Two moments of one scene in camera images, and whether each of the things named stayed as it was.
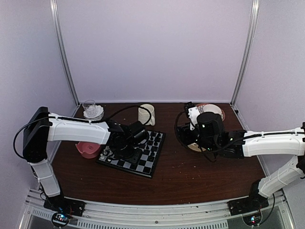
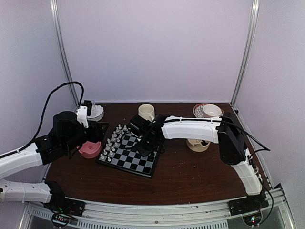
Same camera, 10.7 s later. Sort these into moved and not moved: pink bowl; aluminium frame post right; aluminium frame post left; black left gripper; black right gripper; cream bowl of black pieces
Moved: black right gripper; black left gripper
Not moved: aluminium frame post right; pink bowl; aluminium frame post left; cream bowl of black pieces
